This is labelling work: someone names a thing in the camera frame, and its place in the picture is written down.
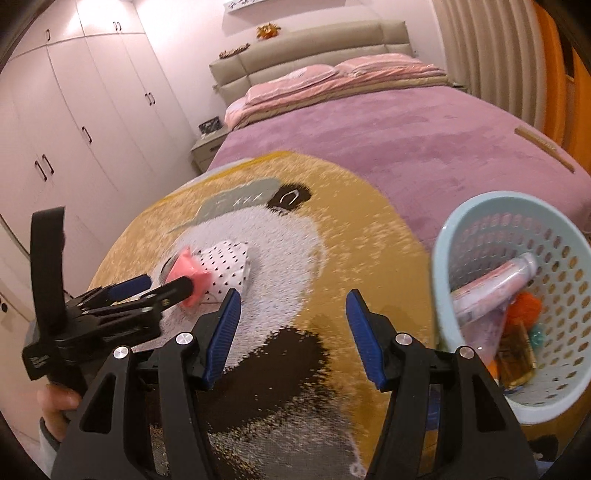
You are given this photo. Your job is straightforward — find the white wardrobe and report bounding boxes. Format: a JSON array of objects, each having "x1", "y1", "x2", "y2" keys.
[{"x1": 0, "y1": 0, "x2": 204, "y2": 296}]

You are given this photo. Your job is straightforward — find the pink folded quilt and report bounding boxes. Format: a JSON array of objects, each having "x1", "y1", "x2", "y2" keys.
[{"x1": 225, "y1": 62, "x2": 451, "y2": 130}]

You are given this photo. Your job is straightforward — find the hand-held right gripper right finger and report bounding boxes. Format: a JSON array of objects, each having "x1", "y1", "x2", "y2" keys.
[{"x1": 345, "y1": 288, "x2": 541, "y2": 480}]

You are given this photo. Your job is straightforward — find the person's left forearm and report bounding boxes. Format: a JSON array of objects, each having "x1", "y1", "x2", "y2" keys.
[{"x1": 37, "y1": 418, "x2": 65, "y2": 467}]

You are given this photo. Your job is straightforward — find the amber glass bottle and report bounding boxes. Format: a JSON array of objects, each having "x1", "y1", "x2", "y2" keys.
[{"x1": 496, "y1": 320, "x2": 539, "y2": 388}]

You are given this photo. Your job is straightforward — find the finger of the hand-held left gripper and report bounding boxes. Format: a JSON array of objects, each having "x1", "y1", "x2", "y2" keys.
[
  {"x1": 117, "y1": 276, "x2": 197, "y2": 317},
  {"x1": 69, "y1": 274, "x2": 153, "y2": 311}
]

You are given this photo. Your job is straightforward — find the yellow printed blanket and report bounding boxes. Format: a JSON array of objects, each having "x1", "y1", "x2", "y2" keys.
[{"x1": 85, "y1": 150, "x2": 561, "y2": 480}]

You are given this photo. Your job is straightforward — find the orange plastic bag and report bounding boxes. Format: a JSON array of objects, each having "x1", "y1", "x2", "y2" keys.
[{"x1": 508, "y1": 291, "x2": 546, "y2": 324}]

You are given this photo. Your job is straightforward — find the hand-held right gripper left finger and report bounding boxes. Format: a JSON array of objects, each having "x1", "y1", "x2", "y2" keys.
[{"x1": 51, "y1": 287, "x2": 243, "y2": 480}]

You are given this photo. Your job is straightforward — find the pink plastic cup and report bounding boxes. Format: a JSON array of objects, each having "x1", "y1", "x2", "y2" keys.
[{"x1": 164, "y1": 247, "x2": 211, "y2": 310}]

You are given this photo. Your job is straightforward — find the bed with purple cover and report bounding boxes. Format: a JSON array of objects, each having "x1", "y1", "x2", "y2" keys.
[{"x1": 205, "y1": 85, "x2": 587, "y2": 245}]

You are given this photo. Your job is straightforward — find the grey nightstand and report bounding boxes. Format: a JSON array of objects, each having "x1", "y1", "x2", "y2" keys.
[{"x1": 191, "y1": 127, "x2": 230, "y2": 174}]

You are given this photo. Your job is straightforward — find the beige padded headboard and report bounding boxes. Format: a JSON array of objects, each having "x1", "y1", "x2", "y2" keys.
[{"x1": 209, "y1": 19, "x2": 413, "y2": 104}]

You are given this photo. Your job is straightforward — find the polka dot pouch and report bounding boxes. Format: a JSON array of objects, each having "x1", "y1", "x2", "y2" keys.
[{"x1": 194, "y1": 240, "x2": 252, "y2": 301}]

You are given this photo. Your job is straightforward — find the pink pillow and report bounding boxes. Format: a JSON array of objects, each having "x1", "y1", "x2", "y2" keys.
[
  {"x1": 335, "y1": 55, "x2": 416, "y2": 77},
  {"x1": 247, "y1": 65, "x2": 338, "y2": 100}
]

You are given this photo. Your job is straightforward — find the light blue plastic basket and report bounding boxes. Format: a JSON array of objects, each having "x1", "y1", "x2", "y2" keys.
[{"x1": 431, "y1": 191, "x2": 591, "y2": 423}]

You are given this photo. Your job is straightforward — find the person's left hand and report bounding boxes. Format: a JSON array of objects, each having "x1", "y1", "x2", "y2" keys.
[{"x1": 37, "y1": 383, "x2": 81, "y2": 439}]

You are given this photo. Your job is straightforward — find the wooden brush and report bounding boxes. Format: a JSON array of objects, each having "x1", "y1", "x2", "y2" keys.
[{"x1": 514, "y1": 126, "x2": 577, "y2": 174}]

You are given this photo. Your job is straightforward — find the white pink plastic bottle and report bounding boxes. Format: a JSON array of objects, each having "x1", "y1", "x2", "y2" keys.
[{"x1": 450, "y1": 253, "x2": 539, "y2": 365}]

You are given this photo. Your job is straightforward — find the beige curtain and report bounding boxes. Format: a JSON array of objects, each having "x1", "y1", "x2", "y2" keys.
[{"x1": 427, "y1": 0, "x2": 561, "y2": 139}]

